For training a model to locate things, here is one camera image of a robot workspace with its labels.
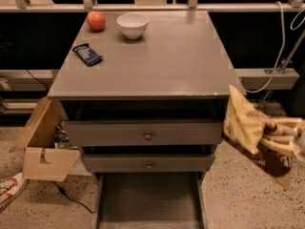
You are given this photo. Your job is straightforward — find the green snack packets in box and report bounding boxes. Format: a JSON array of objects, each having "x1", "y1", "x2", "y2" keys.
[{"x1": 54, "y1": 126, "x2": 77, "y2": 150}]

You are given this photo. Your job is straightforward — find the red and white sneaker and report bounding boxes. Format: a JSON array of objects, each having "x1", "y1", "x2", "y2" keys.
[{"x1": 0, "y1": 173, "x2": 27, "y2": 212}]

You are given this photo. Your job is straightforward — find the open cardboard box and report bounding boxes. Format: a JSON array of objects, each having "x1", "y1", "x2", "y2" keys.
[{"x1": 10, "y1": 97, "x2": 87, "y2": 182}]

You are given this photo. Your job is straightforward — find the dark blue snack packet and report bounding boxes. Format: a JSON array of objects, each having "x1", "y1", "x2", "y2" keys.
[{"x1": 72, "y1": 43, "x2": 103, "y2": 67}]

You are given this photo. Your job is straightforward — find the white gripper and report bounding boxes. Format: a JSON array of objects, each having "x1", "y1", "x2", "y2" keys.
[{"x1": 260, "y1": 117, "x2": 305, "y2": 162}]

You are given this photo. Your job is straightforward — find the grey open bottom drawer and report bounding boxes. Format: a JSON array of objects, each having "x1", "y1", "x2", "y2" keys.
[{"x1": 91, "y1": 173, "x2": 208, "y2": 229}]

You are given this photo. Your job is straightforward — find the brown chip bag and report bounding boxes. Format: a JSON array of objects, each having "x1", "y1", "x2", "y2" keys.
[{"x1": 222, "y1": 85, "x2": 301, "y2": 190}]

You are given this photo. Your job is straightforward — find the white ceramic bowl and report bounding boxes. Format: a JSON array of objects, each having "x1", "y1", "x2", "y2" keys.
[{"x1": 116, "y1": 13, "x2": 149, "y2": 39}]

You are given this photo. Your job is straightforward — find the red apple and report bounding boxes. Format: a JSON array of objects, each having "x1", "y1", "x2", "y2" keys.
[{"x1": 87, "y1": 10, "x2": 106, "y2": 31}]

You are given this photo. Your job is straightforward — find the white hanging cable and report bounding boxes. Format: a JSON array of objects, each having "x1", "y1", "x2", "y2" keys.
[{"x1": 244, "y1": 1, "x2": 288, "y2": 94}]

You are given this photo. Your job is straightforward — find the grey middle drawer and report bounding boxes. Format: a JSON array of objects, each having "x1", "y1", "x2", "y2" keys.
[{"x1": 82, "y1": 154, "x2": 214, "y2": 173}]

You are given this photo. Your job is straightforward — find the black cable on floor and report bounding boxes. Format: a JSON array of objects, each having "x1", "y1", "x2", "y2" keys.
[{"x1": 51, "y1": 180, "x2": 95, "y2": 214}]

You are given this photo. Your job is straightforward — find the grey wooden drawer cabinet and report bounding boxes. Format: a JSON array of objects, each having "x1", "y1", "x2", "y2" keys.
[{"x1": 47, "y1": 10, "x2": 247, "y2": 229}]

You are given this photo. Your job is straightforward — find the metal railing bar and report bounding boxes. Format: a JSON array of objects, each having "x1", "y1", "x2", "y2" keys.
[{"x1": 0, "y1": 3, "x2": 305, "y2": 13}]

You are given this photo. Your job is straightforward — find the grey top drawer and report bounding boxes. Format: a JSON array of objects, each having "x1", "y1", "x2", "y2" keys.
[{"x1": 62, "y1": 120, "x2": 222, "y2": 146}]

